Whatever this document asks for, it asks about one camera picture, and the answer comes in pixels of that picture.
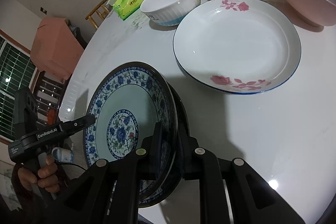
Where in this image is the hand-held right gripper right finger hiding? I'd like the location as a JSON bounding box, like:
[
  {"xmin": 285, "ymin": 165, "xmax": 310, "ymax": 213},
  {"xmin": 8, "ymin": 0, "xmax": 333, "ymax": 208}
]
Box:
[{"xmin": 177, "ymin": 131, "xmax": 292, "ymax": 224}]

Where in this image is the white mug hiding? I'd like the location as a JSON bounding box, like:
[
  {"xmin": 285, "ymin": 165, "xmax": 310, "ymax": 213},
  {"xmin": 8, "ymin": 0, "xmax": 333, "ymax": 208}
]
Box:
[{"xmin": 51, "ymin": 147, "xmax": 75, "ymax": 164}]

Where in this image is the light wooden chair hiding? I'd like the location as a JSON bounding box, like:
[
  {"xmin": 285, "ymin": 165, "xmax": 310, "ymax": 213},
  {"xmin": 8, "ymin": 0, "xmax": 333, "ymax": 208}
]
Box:
[{"xmin": 85, "ymin": 0, "xmax": 113, "ymax": 30}]

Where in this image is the green tissue pack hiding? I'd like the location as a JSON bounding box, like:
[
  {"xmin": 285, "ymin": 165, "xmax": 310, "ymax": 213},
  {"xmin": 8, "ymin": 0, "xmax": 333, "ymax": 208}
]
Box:
[{"xmin": 108, "ymin": 0, "xmax": 152, "ymax": 21}]

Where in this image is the pink cloth covered furniture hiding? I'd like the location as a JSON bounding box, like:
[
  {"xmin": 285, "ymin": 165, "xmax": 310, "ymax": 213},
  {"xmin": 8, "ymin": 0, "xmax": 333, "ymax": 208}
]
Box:
[{"xmin": 31, "ymin": 17, "xmax": 85, "ymax": 80}]

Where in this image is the wooden framed barred window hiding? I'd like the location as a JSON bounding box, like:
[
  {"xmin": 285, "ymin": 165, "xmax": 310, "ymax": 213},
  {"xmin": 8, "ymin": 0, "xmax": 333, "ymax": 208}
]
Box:
[{"xmin": 0, "ymin": 29, "xmax": 40, "ymax": 144}]

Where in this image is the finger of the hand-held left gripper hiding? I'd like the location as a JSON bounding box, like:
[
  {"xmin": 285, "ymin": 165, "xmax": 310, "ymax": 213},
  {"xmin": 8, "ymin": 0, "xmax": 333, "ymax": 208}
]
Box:
[{"xmin": 62, "ymin": 114, "xmax": 96, "ymax": 136}]

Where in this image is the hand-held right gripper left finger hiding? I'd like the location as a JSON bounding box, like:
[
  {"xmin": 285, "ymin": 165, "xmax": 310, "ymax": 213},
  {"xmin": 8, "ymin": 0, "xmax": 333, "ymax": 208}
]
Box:
[{"xmin": 35, "ymin": 122, "xmax": 164, "ymax": 224}]

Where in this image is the black cable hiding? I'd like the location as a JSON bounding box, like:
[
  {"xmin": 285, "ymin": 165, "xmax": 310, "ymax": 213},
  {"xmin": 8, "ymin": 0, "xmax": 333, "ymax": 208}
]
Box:
[{"xmin": 56, "ymin": 162, "xmax": 91, "ymax": 170}]

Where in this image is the white plate with pink roses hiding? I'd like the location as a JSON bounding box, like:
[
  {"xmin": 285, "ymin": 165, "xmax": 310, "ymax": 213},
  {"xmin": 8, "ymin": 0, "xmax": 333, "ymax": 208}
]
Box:
[{"xmin": 173, "ymin": 0, "xmax": 301, "ymax": 95}]

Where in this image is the dark cloth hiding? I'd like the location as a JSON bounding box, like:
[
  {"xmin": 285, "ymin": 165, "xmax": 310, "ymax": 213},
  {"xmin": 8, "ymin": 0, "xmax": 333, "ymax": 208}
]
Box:
[{"xmin": 66, "ymin": 19, "xmax": 89, "ymax": 49}]

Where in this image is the blue floral plate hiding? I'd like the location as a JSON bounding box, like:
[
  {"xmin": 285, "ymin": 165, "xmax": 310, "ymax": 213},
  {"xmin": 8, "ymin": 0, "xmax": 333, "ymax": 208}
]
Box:
[
  {"xmin": 83, "ymin": 62, "xmax": 178, "ymax": 192},
  {"xmin": 136, "ymin": 81, "xmax": 191, "ymax": 209}
]

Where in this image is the dark wooden chair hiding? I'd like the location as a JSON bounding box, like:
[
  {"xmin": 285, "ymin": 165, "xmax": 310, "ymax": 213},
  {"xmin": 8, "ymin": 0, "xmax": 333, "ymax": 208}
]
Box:
[{"xmin": 34, "ymin": 70, "xmax": 69, "ymax": 123}]

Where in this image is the person's left hand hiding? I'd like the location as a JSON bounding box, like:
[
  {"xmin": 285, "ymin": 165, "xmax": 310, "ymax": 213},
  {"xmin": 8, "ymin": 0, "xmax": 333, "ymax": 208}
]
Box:
[{"xmin": 17, "ymin": 154, "xmax": 60, "ymax": 194}]

